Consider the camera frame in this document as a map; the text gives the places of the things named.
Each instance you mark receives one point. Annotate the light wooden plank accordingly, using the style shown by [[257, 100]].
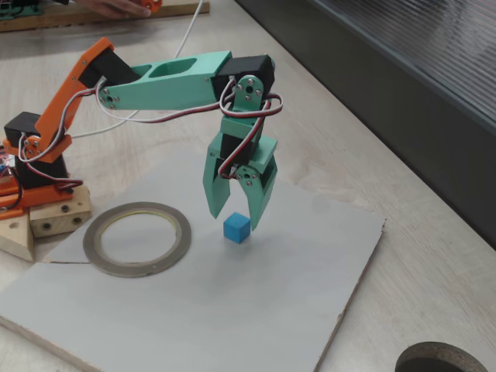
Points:
[[178, 9]]

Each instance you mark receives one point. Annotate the green gripper black servo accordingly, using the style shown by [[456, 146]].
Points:
[[268, 156]]

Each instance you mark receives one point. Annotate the blue cube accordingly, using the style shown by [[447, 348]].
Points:
[[236, 229]]

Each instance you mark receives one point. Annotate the orange and green leader arm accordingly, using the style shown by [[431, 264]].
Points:
[[157, 4]]

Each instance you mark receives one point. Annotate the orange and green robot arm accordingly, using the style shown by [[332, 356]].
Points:
[[166, 89]]

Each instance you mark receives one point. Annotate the person's bare hand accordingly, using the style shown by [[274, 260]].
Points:
[[116, 8]]

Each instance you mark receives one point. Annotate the wooden base block with holes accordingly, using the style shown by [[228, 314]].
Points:
[[58, 221]]

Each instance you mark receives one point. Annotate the frosted glass desk partition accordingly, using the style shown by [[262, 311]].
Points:
[[426, 116]]

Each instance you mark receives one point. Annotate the white particle board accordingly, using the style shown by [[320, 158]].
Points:
[[232, 302]]

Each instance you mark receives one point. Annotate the long wooden base plank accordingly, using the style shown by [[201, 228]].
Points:
[[15, 240]]

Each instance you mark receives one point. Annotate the red controller board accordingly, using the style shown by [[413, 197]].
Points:
[[3, 159]]

